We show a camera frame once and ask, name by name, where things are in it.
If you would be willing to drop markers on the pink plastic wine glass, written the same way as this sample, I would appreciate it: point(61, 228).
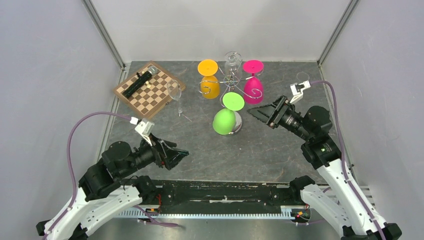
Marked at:
point(253, 89)

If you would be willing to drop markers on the black flashlight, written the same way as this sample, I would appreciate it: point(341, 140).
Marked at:
point(140, 81)

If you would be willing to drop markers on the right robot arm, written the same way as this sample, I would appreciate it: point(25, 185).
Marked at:
point(353, 217)

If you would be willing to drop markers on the orange plastic wine glass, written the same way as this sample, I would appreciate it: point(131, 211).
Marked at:
point(209, 85)

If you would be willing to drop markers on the chrome wire wine glass rack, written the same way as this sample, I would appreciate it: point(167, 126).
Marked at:
point(230, 85)

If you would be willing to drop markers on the clear tumbler wine glass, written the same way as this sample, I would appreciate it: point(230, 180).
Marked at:
point(233, 61)

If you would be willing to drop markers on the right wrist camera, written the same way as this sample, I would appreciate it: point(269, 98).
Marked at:
point(297, 90)

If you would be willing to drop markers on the clear round wine glass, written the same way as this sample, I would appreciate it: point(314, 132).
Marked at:
point(175, 91)

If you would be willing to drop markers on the wooden chessboard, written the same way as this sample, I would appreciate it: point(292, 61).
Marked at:
point(152, 97)

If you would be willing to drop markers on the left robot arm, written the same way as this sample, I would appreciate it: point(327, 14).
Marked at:
point(108, 187)

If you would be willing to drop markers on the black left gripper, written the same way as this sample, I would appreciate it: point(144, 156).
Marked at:
point(167, 154)

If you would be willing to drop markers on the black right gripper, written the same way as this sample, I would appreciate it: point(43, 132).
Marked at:
point(271, 114)

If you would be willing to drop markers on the clear ribbed flute glass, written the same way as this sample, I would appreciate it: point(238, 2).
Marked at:
point(301, 77)

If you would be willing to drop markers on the green plastic wine glass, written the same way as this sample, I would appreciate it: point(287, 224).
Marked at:
point(228, 121)

